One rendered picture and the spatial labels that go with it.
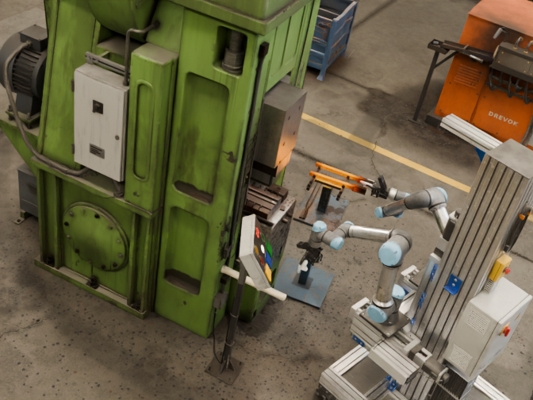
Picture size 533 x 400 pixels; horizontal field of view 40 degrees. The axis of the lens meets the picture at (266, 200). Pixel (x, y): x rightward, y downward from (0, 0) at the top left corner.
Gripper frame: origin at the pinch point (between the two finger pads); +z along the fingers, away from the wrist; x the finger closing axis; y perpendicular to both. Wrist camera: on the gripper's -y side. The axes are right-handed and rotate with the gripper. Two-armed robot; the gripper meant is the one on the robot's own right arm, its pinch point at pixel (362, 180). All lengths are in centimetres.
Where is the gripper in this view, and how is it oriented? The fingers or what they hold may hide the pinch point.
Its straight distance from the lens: 505.7
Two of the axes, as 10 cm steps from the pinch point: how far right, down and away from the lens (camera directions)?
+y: -1.6, 7.8, 6.1
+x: 3.7, -5.3, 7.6
